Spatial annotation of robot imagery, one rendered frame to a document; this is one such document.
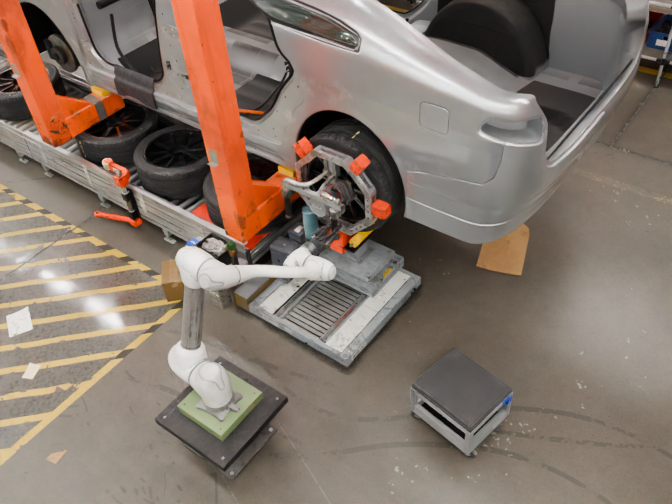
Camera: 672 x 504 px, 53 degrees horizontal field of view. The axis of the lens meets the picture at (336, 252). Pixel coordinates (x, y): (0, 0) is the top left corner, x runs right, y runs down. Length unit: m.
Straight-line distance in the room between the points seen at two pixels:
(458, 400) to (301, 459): 0.91
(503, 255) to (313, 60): 1.96
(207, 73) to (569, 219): 2.87
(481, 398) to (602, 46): 2.49
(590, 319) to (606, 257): 0.60
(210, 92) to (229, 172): 0.50
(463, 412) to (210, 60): 2.16
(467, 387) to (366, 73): 1.69
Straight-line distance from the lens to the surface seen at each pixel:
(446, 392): 3.62
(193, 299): 3.35
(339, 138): 3.82
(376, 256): 4.44
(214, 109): 3.64
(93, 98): 5.71
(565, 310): 4.55
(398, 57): 3.45
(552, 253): 4.90
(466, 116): 3.32
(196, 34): 3.47
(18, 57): 5.22
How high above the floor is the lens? 3.30
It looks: 43 degrees down
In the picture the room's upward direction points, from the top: 5 degrees counter-clockwise
